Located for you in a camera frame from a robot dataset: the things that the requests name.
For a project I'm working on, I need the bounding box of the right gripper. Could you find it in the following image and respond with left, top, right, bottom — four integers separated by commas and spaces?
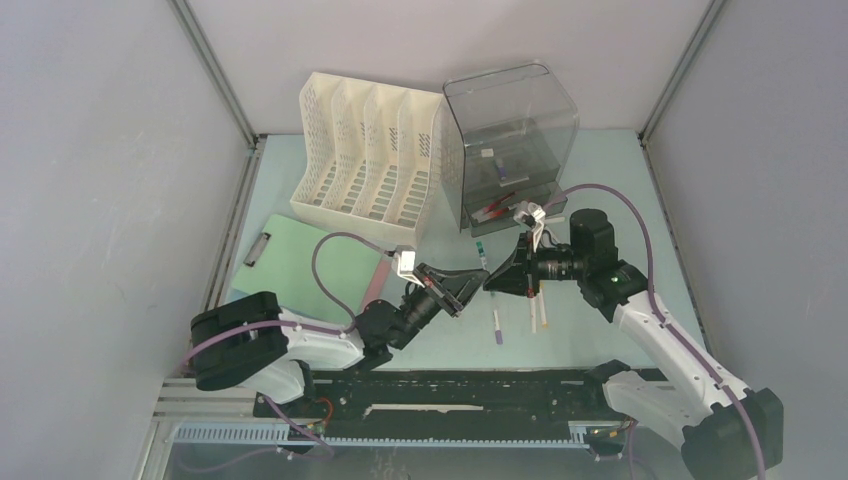
483, 231, 587, 299

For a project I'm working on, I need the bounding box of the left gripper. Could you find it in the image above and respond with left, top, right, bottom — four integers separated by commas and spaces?
390, 262, 488, 350

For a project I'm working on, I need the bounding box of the purple marker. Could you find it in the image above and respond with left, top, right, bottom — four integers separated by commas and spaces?
494, 157, 508, 183
492, 308, 503, 346

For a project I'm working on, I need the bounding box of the smoky transparent drawer cabinet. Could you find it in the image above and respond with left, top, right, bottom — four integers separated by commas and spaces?
442, 61, 580, 237

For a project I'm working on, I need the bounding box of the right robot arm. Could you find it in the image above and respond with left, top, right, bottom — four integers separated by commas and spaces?
484, 203, 784, 479

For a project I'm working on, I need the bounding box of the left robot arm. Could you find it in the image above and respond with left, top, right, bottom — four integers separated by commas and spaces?
186, 263, 489, 417

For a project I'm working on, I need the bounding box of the white pink marker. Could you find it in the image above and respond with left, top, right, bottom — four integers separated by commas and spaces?
529, 298, 537, 334

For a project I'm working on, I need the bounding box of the pink folder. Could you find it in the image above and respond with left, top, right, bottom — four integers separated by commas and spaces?
360, 260, 392, 310

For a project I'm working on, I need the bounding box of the white file organizer rack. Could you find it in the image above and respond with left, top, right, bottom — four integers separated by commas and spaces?
290, 72, 447, 247

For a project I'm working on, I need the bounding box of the green clipboard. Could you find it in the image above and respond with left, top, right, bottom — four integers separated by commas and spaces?
230, 215, 386, 326

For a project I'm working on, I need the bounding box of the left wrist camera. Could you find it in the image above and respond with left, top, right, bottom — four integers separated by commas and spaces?
392, 246, 416, 282

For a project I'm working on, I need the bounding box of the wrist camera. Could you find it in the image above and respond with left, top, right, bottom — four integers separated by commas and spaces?
513, 201, 546, 232
392, 246, 416, 282

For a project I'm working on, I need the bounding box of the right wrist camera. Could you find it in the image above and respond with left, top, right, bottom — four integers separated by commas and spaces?
513, 201, 546, 232

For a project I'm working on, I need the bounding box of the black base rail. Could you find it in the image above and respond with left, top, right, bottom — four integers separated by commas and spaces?
253, 369, 628, 440

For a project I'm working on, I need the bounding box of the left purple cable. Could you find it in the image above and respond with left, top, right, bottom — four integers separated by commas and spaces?
178, 231, 399, 460

